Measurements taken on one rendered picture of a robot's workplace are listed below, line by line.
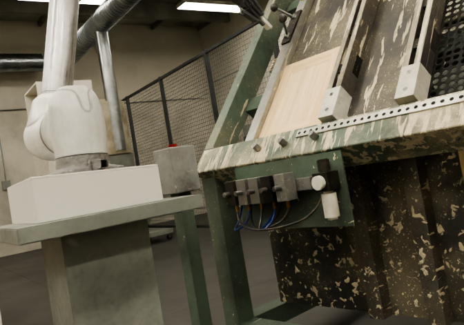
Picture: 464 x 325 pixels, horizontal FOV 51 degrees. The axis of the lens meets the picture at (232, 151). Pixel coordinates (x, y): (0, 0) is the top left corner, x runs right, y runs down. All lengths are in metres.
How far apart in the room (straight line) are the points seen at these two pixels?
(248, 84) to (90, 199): 1.16
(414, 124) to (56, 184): 0.97
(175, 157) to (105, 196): 0.57
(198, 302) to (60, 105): 0.93
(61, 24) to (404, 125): 1.16
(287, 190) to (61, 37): 0.91
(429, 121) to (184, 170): 0.93
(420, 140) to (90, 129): 0.94
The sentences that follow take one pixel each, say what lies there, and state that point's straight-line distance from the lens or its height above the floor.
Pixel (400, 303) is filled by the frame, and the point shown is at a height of 0.24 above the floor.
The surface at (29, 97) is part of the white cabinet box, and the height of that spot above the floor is 2.01.
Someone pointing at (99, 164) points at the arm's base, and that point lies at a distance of 1.43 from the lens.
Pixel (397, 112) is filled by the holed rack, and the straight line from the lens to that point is 1.50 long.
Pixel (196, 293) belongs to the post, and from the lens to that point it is 1.97.
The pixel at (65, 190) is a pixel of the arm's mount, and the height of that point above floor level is 0.82.
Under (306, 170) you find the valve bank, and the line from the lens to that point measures 1.65.
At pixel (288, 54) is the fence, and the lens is 2.18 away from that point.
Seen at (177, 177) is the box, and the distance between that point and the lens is 1.88.
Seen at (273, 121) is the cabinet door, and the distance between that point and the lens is 1.93.
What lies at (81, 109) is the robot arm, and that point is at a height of 1.05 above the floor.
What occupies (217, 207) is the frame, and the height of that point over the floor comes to 0.66.
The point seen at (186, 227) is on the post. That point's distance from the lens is 1.93.
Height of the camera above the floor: 0.80
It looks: 2 degrees up
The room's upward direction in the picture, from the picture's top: 10 degrees counter-clockwise
